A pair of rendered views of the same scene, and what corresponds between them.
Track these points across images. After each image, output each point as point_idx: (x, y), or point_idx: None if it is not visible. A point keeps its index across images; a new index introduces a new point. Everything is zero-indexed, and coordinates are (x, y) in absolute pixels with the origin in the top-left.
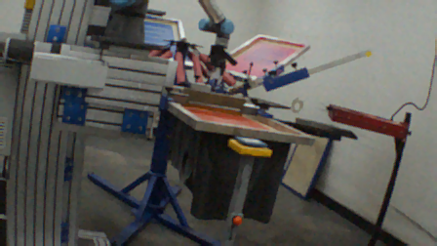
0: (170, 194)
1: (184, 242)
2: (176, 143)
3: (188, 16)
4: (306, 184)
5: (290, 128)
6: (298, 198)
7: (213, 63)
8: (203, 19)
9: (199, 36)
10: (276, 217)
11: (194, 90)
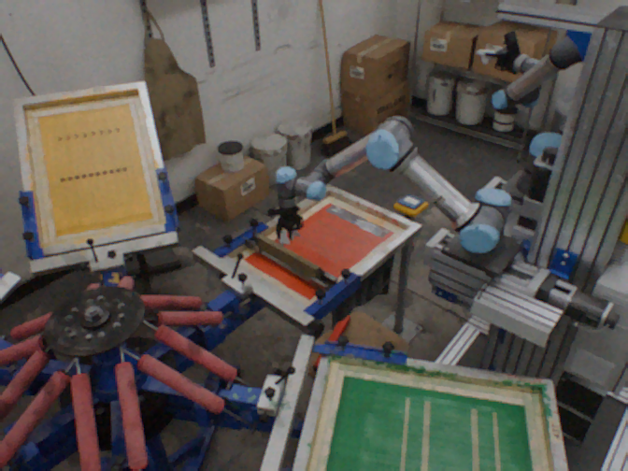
0: (183, 454)
1: (233, 430)
2: (345, 300)
3: None
4: None
5: (306, 203)
6: None
7: (301, 224)
8: (322, 184)
9: None
10: (21, 398)
11: (310, 262)
